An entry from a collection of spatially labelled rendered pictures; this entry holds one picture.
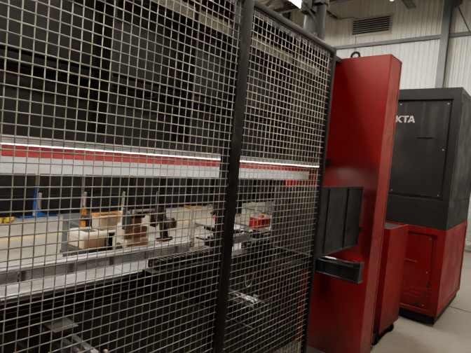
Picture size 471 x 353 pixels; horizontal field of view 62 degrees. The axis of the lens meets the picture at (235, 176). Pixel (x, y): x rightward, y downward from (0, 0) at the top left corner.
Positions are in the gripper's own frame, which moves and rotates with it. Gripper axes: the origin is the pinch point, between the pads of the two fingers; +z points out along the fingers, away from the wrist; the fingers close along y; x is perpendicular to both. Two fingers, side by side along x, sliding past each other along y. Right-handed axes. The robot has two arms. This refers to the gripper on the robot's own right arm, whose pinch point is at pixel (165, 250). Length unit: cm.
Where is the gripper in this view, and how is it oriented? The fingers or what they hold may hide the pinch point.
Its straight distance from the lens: 270.6
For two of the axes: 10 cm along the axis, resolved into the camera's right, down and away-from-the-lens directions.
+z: 1.1, 9.9, -1.0
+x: 6.1, 0.1, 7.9
